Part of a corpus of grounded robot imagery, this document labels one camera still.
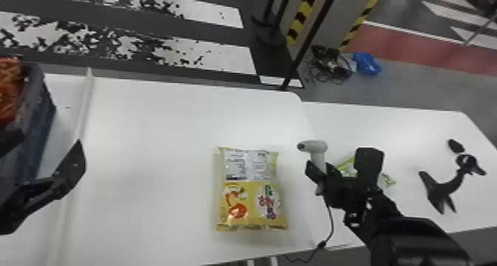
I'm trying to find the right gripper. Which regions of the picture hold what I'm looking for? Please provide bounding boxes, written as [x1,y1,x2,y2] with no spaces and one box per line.
[305,160,374,215]

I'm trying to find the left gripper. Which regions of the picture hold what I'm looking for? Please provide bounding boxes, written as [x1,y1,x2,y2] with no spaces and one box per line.
[0,139,87,236]

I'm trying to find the hand scanner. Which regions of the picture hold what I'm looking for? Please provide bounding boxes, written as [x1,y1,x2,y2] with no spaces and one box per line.
[296,139,329,196]

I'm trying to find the green snack packet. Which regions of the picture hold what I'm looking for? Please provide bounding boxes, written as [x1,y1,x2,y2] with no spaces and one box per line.
[335,156,397,189]

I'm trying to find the blue basket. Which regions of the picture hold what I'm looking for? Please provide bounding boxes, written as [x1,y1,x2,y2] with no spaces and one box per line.
[0,56,58,206]

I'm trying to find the yellow snack packet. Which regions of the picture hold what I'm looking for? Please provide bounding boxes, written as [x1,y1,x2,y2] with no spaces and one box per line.
[213,146,289,233]

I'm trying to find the red snack packet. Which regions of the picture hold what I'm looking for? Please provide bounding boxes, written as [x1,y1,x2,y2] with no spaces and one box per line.
[0,56,25,125]

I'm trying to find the blue bag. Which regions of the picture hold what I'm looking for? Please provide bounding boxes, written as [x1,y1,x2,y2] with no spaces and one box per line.
[351,51,383,76]

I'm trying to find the black stand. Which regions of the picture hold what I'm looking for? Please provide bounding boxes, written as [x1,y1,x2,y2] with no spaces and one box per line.
[418,137,487,215]

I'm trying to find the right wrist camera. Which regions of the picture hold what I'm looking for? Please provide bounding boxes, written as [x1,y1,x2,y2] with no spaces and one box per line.
[353,146,385,188]

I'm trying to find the black cable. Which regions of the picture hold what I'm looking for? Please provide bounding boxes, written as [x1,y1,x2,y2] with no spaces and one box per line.
[283,204,336,264]

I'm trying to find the black floor cables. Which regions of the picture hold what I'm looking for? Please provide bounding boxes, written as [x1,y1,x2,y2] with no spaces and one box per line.
[303,44,354,85]

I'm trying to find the yellow black striped post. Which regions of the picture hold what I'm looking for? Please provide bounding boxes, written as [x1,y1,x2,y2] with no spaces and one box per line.
[285,0,324,46]
[339,0,388,51]

